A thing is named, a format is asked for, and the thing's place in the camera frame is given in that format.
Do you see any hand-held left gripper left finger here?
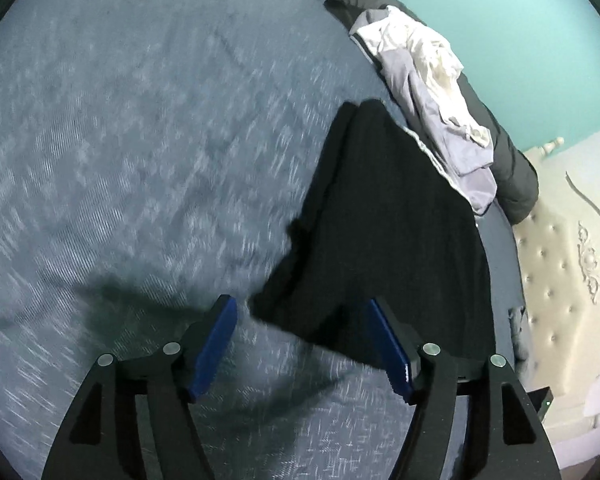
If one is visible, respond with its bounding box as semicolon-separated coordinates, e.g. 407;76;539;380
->
40;295;238;480

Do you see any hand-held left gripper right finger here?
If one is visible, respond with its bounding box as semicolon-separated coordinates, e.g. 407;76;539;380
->
370;297;563;480

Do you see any black sweater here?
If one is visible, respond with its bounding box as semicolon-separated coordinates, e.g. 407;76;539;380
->
250;99;498;381

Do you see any small grey pillow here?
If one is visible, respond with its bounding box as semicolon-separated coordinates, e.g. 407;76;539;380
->
507;305;533;363

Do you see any cream tufted headboard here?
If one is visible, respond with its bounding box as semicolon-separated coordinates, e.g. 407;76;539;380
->
510;135;600;461

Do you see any dark grey rolled duvet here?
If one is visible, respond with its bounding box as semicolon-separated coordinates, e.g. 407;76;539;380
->
260;0;540;226

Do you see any lavender garment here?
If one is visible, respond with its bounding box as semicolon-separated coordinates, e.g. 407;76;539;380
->
349;7;498;216

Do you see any white crumpled shirt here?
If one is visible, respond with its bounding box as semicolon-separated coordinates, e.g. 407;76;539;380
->
355;5;493;148

